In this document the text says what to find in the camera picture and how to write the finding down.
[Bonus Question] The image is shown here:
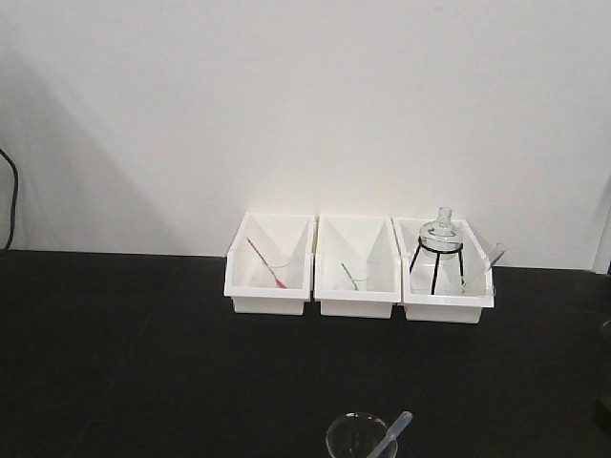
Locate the clear glass beaker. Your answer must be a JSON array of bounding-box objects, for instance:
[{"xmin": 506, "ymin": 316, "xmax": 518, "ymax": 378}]
[{"xmin": 326, "ymin": 412, "xmax": 398, "ymax": 458}]

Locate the clear plastic pipette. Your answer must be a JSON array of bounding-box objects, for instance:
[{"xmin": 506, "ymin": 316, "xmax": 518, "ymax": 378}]
[{"xmin": 367, "ymin": 411, "xmax": 413, "ymax": 458}]

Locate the white bin with red pipette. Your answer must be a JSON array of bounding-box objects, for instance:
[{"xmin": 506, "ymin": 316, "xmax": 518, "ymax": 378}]
[{"xmin": 223, "ymin": 212, "xmax": 317, "ymax": 316}]

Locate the white bin with green pipette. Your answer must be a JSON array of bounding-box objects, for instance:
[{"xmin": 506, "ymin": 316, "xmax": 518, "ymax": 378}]
[{"xmin": 314, "ymin": 215, "xmax": 402, "ymax": 319}]

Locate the red tipped pipette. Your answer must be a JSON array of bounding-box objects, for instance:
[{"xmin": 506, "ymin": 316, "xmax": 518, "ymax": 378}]
[{"xmin": 246, "ymin": 238, "xmax": 287, "ymax": 289}]

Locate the white bin with glassware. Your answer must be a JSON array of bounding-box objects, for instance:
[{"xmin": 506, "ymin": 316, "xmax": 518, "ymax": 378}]
[{"xmin": 392, "ymin": 218, "xmax": 495, "ymax": 324}]

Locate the black cable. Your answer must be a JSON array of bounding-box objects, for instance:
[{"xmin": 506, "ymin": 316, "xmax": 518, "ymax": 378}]
[{"xmin": 0, "ymin": 147, "xmax": 21, "ymax": 252}]

